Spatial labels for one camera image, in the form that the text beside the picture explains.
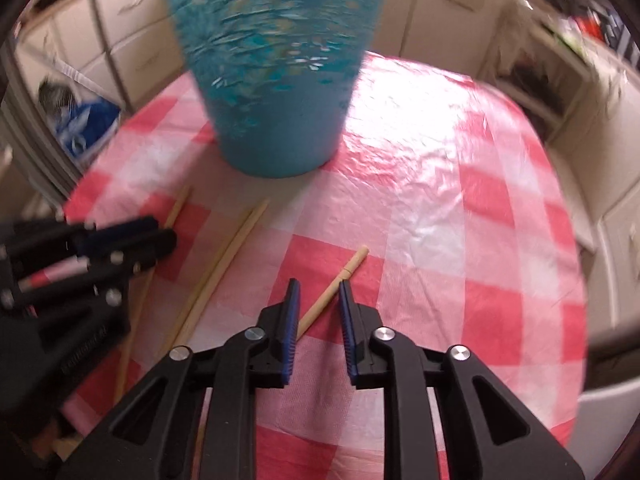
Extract bamboo chopstick of bundle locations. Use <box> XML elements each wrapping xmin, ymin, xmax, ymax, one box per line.
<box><xmin>174</xmin><ymin>198</ymin><xmax>270</xmax><ymax>347</ymax></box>
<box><xmin>155</xmin><ymin>207</ymin><xmax>253</xmax><ymax>361</ymax></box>

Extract teal perforated utensil holder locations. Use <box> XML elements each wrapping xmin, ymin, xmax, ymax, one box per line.
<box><xmin>168</xmin><ymin>0</ymin><xmax>383</xmax><ymax>178</ymax></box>

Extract cream kitchen base cabinets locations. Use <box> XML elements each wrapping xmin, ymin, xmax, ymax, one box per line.
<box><xmin>14</xmin><ymin>0</ymin><xmax>184</xmax><ymax>112</ymax></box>

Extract blue white plastic bag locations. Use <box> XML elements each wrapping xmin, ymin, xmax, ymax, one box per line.
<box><xmin>37</xmin><ymin>78</ymin><xmax>120</xmax><ymax>167</ymax></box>

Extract red white checkered tablecloth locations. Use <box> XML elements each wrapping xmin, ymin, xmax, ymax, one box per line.
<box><xmin>60</xmin><ymin>50</ymin><xmax>587</xmax><ymax>480</ymax></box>

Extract cream drawer cabinet unit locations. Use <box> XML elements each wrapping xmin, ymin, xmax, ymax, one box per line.
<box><xmin>480</xmin><ymin>0</ymin><xmax>639</xmax><ymax>347</ymax></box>

